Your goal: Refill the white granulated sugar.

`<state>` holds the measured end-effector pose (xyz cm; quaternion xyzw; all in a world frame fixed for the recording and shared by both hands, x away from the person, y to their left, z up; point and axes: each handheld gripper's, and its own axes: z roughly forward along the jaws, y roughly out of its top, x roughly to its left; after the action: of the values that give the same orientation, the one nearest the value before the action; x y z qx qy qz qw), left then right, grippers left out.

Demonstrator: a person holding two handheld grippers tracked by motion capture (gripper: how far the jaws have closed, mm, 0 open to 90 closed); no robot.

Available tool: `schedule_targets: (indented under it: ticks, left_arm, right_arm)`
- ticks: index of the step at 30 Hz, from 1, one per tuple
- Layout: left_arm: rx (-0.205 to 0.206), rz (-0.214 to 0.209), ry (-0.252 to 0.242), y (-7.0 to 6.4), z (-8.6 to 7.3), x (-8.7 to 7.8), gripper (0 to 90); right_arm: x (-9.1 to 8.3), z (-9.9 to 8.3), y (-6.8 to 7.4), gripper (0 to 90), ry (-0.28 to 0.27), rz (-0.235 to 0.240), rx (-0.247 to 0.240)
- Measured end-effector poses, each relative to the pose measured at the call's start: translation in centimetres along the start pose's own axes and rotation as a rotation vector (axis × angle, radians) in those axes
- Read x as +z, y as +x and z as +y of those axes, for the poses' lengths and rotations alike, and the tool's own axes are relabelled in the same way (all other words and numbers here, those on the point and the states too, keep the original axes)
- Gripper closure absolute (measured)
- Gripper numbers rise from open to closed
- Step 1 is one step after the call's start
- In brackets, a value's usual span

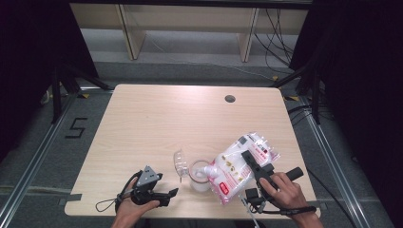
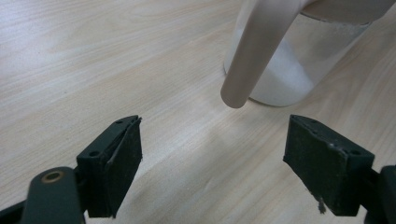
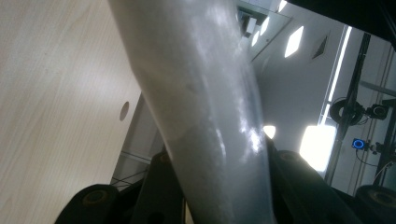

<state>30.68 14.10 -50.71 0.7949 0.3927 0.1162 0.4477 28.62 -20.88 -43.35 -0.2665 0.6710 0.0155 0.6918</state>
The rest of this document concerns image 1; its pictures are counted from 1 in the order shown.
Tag black curtain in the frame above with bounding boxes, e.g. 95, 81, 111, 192
0, 0, 100, 161
289, 0, 403, 228

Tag red and white sugar pouch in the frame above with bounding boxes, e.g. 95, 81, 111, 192
203, 131, 281, 206

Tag beige wooden shelf unit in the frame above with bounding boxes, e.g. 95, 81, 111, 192
68, 3, 310, 63

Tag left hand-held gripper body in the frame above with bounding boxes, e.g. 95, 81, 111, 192
129, 165, 163, 207

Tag thin white floor cable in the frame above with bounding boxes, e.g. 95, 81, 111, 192
148, 34, 278, 81

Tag person's left hand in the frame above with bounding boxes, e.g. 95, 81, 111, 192
115, 177, 162, 223

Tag black left gripper wrist cord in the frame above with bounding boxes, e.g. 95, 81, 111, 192
95, 170, 144, 214

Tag black floor cables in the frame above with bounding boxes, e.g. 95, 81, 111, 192
286, 104, 335, 128

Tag grey tape strip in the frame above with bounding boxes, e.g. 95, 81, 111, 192
58, 193, 83, 207

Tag black right gripper wrist cord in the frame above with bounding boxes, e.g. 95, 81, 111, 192
253, 202, 318, 218

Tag clear hinged jar lid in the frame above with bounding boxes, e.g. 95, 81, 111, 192
172, 149, 191, 184

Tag black metal stand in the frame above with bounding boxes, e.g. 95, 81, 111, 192
50, 63, 112, 125
270, 60, 321, 125

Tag black hanging cables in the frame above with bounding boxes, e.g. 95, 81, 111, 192
253, 8, 297, 76

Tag aluminium floor rail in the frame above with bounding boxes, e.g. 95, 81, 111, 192
0, 91, 78, 224
298, 94, 366, 228

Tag clear glass jar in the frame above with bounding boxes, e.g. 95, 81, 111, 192
188, 159, 214, 193

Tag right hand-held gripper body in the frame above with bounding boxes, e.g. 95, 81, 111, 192
239, 163, 305, 228

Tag person's right hand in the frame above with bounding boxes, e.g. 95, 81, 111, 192
259, 172, 302, 212

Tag black gripper wrist cord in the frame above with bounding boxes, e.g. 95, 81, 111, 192
253, 202, 318, 218
95, 170, 144, 214

